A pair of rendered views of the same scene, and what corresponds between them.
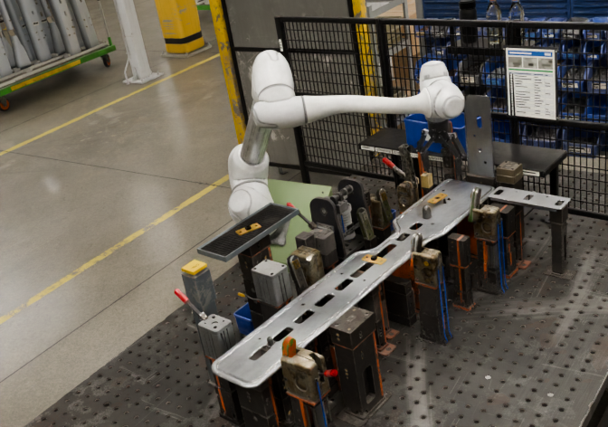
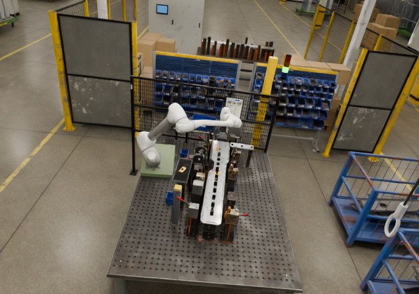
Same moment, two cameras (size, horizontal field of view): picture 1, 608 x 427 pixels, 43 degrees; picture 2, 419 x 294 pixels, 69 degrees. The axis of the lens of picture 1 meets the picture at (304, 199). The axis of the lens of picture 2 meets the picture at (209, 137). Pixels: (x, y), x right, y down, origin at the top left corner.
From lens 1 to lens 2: 1.83 m
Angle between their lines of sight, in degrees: 38
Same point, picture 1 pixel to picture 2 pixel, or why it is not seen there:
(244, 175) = (149, 144)
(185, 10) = not seen: outside the picture
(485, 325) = (239, 187)
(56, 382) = (38, 238)
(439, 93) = (235, 120)
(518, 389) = (262, 205)
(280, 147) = (87, 116)
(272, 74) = (182, 113)
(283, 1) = (98, 58)
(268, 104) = (183, 124)
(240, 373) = (212, 220)
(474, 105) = not seen: hidden behind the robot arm
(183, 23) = not seen: outside the picture
